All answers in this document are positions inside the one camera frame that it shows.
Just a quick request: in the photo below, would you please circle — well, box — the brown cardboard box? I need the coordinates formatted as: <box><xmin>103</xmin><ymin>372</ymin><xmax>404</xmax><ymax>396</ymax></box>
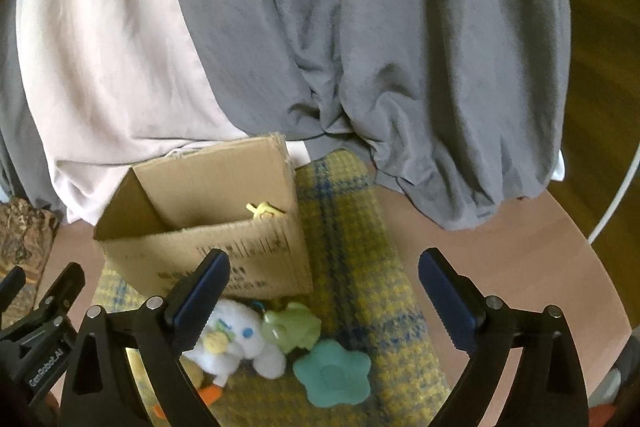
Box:
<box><xmin>93</xmin><ymin>133</ymin><xmax>315</xmax><ymax>303</ymax></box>

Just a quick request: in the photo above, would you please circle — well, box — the white cable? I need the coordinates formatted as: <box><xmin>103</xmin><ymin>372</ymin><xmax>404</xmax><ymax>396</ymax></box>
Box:
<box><xmin>587</xmin><ymin>142</ymin><xmax>640</xmax><ymax>245</ymax></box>

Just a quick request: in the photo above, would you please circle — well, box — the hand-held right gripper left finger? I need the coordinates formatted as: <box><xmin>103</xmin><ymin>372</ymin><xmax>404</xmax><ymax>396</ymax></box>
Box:
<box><xmin>59</xmin><ymin>249</ymin><xmax>232</xmax><ymax>427</ymax></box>

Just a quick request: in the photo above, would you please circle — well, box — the brown patterned cloth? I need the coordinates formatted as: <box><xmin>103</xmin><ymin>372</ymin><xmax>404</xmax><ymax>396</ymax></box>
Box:
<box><xmin>0</xmin><ymin>199</ymin><xmax>63</xmax><ymax>328</ymax></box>

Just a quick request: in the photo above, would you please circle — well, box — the teal star-shaped toy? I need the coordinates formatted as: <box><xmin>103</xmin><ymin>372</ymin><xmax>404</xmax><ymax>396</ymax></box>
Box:
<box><xmin>292</xmin><ymin>339</ymin><xmax>372</xmax><ymax>408</ymax></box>

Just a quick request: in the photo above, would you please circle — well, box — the orange and yellow plush toy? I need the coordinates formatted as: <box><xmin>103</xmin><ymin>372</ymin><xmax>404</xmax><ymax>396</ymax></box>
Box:
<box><xmin>150</xmin><ymin>354</ymin><xmax>223</xmax><ymax>418</ymax></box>

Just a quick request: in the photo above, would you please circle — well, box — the white cloth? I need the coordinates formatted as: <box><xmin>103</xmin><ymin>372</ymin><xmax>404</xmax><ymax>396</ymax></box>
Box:
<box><xmin>550</xmin><ymin>149</ymin><xmax>569</xmax><ymax>182</ymax></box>

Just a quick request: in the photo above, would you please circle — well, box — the green plush toy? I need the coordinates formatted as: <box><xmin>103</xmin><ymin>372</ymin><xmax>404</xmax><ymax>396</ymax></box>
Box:
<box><xmin>261</xmin><ymin>302</ymin><xmax>322</xmax><ymax>354</ymax></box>

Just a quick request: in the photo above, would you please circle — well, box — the white plush toy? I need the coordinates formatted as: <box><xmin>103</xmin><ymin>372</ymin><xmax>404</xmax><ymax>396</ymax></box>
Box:
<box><xmin>180</xmin><ymin>298</ymin><xmax>287</xmax><ymax>389</ymax></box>

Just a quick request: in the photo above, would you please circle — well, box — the yellow blue plaid mat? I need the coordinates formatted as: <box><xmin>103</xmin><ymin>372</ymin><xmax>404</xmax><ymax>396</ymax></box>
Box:
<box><xmin>92</xmin><ymin>149</ymin><xmax>453</xmax><ymax>427</ymax></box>

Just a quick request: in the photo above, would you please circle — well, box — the grey blanket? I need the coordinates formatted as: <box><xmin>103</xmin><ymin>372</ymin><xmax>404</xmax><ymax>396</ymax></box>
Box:
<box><xmin>160</xmin><ymin>0</ymin><xmax>573</xmax><ymax>233</ymax></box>

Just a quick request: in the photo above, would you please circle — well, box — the grey pleated cloth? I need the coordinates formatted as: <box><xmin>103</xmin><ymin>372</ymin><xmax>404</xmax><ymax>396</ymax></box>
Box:
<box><xmin>0</xmin><ymin>52</ymin><xmax>68</xmax><ymax>220</ymax></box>

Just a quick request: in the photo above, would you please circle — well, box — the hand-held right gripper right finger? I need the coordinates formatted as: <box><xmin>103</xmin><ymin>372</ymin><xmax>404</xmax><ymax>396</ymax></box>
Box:
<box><xmin>417</xmin><ymin>248</ymin><xmax>590</xmax><ymax>427</ymax></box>

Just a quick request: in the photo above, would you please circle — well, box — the pale pink sheet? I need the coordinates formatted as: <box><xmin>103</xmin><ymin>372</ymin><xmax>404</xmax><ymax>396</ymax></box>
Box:
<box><xmin>15</xmin><ymin>0</ymin><xmax>311</xmax><ymax>225</ymax></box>

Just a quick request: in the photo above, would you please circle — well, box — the grey and red slipper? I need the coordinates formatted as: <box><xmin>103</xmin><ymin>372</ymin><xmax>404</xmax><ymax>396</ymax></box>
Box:
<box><xmin>587</xmin><ymin>357</ymin><xmax>632</xmax><ymax>427</ymax></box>

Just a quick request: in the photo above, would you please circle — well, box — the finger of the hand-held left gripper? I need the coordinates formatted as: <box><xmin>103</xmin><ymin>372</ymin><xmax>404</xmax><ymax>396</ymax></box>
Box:
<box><xmin>0</xmin><ymin>262</ymin><xmax>86</xmax><ymax>339</ymax></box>
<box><xmin>0</xmin><ymin>266</ymin><xmax>27</xmax><ymax>314</ymax></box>

